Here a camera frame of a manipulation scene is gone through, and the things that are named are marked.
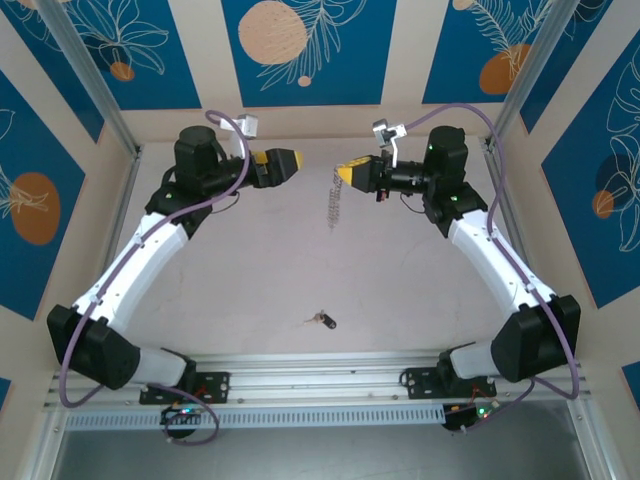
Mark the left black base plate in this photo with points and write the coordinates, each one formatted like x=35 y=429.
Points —
x=220 y=387

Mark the key with black fob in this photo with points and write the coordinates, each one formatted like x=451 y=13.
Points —
x=329 y=322

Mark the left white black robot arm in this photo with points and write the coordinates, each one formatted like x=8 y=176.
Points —
x=135 y=270

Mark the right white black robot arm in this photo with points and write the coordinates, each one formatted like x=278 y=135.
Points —
x=495 y=260

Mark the long aluminium frame profile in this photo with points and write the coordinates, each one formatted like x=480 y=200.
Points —
x=517 y=235

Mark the grey metal shelf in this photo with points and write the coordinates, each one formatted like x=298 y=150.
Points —
x=320 y=460

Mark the aluminium corner post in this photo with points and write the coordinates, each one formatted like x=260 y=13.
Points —
x=91 y=75
x=522 y=75

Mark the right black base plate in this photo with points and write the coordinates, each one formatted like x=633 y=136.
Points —
x=420 y=382

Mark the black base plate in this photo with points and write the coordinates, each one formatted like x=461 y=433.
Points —
x=420 y=382
x=220 y=387

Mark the aluminium mounting rail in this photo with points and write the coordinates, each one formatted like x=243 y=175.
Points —
x=320 y=375

